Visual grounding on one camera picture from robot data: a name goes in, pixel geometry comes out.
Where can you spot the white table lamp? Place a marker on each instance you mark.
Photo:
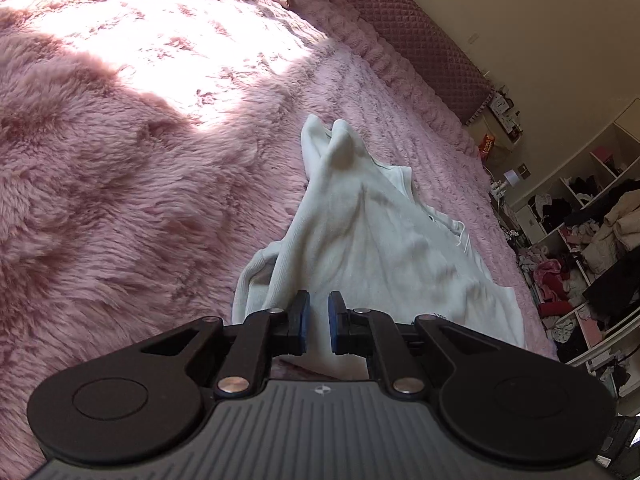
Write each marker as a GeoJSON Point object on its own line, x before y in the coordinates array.
{"type": "Point", "coordinates": [510, 177]}

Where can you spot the red snack bag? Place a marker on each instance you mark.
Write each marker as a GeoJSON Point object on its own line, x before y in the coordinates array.
{"type": "Point", "coordinates": [487, 146]}

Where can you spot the pink quilted headboard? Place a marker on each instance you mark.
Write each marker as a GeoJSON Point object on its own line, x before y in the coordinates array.
{"type": "Point", "coordinates": [410, 35]}

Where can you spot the white open shelf unit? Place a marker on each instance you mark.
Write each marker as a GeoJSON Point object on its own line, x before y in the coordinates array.
{"type": "Point", "coordinates": [600, 160]}

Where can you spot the pink fluffy blanket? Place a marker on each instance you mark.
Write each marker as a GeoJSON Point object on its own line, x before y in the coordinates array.
{"type": "Point", "coordinates": [125, 160]}

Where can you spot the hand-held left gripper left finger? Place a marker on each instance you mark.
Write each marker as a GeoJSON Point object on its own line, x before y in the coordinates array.
{"type": "Point", "coordinates": [302, 325]}

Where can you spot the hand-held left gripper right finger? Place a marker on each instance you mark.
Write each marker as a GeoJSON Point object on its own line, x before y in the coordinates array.
{"type": "Point", "coordinates": [334, 325]}

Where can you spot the black hanging coat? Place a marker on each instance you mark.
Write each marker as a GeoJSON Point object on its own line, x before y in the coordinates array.
{"type": "Point", "coordinates": [615, 287]}

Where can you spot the beige puffy coat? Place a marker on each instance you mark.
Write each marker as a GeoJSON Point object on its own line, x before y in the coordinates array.
{"type": "Point", "coordinates": [617, 232]}

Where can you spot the white printed sweatshirt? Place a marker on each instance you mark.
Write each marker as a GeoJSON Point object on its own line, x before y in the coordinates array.
{"type": "Point", "coordinates": [360, 240]}

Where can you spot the red clothes pile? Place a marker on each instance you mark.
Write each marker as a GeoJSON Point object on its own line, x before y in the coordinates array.
{"type": "Point", "coordinates": [552, 306]}

